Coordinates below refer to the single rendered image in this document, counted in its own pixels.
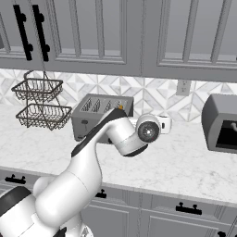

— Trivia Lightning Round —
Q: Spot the black drawer handle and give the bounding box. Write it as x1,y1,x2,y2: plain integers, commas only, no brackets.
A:
4,174,28,185
175,202,204,217
94,188,108,200

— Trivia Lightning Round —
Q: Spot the grey toaster oven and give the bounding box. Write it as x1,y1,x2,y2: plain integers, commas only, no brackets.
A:
201,94,237,155

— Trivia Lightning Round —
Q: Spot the grey drawer front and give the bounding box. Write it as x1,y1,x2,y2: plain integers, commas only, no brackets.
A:
0,168,43,195
92,184,142,211
144,193,237,225

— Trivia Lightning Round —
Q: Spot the two-tier dark wire basket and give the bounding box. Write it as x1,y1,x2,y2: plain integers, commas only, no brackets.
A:
11,69,73,131

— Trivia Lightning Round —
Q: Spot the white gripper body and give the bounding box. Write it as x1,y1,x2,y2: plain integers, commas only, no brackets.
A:
128,115,172,135

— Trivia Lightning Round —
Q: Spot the grey wall cupboard door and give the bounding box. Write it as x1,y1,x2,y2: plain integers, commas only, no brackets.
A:
0,0,44,72
141,0,237,83
29,0,144,78

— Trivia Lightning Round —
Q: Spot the black cupboard bar handle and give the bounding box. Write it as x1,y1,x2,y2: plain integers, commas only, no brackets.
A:
12,4,34,61
31,4,51,62

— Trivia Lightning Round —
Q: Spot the grey base cupboard door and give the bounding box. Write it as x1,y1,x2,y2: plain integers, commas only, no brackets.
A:
81,203,142,237
144,212,231,237

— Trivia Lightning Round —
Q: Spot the white wall outlet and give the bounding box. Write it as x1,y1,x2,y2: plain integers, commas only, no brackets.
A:
176,79,193,97

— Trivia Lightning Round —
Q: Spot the grey metal toaster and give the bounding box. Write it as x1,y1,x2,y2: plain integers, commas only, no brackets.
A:
71,93,135,144

